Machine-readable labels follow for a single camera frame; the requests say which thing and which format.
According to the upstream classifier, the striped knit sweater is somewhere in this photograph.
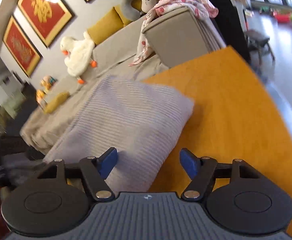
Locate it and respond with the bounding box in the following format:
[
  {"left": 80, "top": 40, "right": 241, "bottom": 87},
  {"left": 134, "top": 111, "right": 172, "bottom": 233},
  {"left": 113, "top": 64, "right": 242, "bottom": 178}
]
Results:
[{"left": 44, "top": 76, "right": 194, "bottom": 193}]

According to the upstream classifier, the small yellow pillow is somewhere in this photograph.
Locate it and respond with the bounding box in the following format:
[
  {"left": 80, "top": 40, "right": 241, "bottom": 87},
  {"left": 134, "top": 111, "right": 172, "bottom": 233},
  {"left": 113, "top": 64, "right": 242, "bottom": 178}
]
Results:
[{"left": 44, "top": 92, "right": 70, "bottom": 114}]

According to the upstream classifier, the colourful small toy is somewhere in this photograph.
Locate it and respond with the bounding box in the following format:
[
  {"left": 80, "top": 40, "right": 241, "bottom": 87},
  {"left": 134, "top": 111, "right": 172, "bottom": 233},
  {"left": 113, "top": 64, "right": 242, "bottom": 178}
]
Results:
[{"left": 36, "top": 75, "right": 57, "bottom": 105}]

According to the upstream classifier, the white duck plush toy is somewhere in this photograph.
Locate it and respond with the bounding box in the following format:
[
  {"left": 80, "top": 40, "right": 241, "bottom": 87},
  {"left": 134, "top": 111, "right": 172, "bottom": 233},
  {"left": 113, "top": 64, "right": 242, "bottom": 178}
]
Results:
[{"left": 60, "top": 31, "right": 97, "bottom": 85}]

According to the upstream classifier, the small red framed picture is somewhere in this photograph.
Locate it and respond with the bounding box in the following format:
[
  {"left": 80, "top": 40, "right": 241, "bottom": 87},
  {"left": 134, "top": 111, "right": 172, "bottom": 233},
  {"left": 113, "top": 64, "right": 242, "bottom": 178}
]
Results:
[{"left": 3, "top": 16, "right": 42, "bottom": 77}]

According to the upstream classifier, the beige sofa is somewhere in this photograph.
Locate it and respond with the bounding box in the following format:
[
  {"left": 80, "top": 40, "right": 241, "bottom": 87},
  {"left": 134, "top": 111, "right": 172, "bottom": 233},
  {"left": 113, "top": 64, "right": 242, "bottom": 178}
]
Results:
[{"left": 20, "top": 7, "right": 226, "bottom": 154}]

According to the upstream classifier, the small dark stool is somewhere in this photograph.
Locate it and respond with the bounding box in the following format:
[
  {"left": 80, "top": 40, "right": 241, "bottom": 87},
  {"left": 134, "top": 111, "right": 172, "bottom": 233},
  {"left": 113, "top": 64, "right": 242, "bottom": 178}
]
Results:
[{"left": 244, "top": 29, "right": 275, "bottom": 66}]

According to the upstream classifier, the yellow cushion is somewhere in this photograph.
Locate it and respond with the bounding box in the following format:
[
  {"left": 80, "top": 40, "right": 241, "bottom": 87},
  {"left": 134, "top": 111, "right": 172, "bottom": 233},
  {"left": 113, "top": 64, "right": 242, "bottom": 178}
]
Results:
[{"left": 87, "top": 5, "right": 132, "bottom": 45}]

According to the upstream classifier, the grey neck pillow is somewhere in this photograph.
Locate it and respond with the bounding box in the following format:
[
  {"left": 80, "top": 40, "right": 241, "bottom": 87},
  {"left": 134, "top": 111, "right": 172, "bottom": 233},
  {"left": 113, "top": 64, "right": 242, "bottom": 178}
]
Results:
[{"left": 120, "top": 0, "right": 144, "bottom": 21}]

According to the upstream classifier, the large red framed picture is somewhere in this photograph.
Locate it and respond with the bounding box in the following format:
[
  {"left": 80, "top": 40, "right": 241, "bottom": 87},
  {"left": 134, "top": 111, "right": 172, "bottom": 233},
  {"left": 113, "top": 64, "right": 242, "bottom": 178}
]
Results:
[{"left": 17, "top": 0, "right": 74, "bottom": 48}]

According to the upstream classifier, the pink floral blanket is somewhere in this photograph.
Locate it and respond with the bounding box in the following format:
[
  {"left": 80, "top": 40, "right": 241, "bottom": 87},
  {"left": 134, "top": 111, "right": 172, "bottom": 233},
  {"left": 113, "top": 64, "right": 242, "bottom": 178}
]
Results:
[{"left": 128, "top": 0, "right": 219, "bottom": 67}]

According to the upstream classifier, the red plastic basin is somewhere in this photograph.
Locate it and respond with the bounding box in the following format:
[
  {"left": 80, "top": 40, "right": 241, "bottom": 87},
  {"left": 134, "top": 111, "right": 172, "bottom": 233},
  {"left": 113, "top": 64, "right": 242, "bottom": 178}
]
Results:
[{"left": 273, "top": 11, "right": 291, "bottom": 23}]

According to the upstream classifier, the grey bear plush toy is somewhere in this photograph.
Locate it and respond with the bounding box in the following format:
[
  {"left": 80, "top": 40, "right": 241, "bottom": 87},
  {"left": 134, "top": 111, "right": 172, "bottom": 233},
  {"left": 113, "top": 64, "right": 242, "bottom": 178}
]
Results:
[{"left": 141, "top": 0, "right": 157, "bottom": 13}]

